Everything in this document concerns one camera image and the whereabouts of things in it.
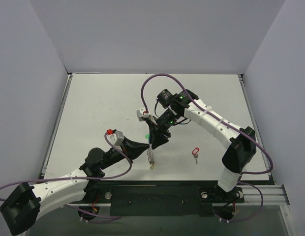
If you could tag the large keyring blue handle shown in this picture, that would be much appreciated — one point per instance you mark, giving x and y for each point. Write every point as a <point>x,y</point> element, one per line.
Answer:
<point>150,155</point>

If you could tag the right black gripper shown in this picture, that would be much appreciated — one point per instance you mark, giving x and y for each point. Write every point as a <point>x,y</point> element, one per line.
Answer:
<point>157,128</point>

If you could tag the aluminium rail frame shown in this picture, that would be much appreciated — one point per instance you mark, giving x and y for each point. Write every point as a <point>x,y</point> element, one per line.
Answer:
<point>95,103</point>

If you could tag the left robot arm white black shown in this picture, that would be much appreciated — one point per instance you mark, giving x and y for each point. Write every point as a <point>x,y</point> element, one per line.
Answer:
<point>31,199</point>

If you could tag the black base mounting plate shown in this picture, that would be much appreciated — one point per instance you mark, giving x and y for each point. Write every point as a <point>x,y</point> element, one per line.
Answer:
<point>161,198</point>

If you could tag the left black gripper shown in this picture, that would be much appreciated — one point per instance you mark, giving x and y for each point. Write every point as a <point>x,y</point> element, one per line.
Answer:
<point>126,147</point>

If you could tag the red tag key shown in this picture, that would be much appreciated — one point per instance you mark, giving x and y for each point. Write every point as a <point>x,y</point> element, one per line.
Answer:
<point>195,154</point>

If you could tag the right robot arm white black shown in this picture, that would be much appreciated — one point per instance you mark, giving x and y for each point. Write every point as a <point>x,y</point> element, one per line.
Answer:
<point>239,142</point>

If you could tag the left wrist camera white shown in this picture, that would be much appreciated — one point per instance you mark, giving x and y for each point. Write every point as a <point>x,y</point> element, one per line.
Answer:
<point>116,136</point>

